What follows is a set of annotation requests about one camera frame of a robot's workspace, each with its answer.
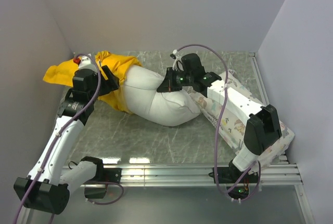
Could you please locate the white pillow insert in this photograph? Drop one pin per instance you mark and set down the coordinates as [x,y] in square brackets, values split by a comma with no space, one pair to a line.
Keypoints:
[167,109]

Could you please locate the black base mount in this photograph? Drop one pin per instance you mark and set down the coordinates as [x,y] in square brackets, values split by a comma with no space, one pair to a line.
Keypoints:
[97,188]
[243,184]

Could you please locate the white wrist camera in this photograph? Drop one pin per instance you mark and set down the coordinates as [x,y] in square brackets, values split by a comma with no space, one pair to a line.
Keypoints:
[85,62]
[175,55]

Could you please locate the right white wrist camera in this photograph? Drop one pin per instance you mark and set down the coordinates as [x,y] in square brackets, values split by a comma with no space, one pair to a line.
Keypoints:
[175,55]

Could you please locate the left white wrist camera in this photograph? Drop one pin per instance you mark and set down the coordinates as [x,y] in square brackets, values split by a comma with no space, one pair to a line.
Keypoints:
[85,62]

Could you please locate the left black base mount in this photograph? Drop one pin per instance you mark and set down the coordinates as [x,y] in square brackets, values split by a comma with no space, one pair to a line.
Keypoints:
[97,188]

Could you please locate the aluminium mounting rail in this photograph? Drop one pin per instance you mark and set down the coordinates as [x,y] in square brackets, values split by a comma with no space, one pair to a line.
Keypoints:
[194,175]

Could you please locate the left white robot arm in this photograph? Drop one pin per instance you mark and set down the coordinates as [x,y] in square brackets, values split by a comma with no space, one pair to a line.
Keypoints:
[46,187]

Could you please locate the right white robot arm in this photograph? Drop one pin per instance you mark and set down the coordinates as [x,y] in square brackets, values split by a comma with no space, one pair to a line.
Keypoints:
[262,126]

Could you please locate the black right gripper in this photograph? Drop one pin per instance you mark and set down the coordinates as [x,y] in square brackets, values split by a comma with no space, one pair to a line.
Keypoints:
[168,83]

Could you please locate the aluminium side rail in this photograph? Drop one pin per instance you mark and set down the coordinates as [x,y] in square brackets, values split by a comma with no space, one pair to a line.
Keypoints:
[280,156]

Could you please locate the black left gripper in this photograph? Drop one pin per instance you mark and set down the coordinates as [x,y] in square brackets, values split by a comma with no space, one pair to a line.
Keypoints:
[111,83]

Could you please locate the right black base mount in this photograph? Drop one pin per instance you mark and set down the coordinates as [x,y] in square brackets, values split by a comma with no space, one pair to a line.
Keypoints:
[243,184]

